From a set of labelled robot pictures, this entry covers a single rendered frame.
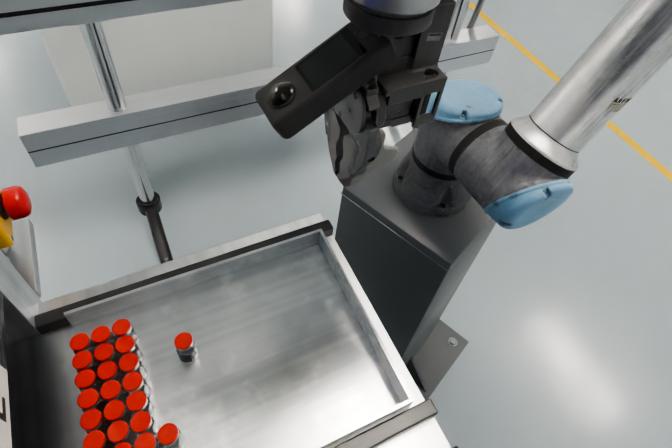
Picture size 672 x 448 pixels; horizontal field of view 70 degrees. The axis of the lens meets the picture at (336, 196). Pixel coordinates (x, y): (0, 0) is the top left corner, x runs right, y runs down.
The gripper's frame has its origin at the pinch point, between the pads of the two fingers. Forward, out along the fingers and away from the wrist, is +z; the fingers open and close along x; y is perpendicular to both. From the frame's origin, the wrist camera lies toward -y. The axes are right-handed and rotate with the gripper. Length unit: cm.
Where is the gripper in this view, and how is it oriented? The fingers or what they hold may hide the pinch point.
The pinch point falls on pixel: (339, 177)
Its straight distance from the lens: 51.0
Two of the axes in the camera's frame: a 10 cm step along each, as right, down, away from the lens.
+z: -0.9, 6.4, 7.7
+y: 9.0, -2.8, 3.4
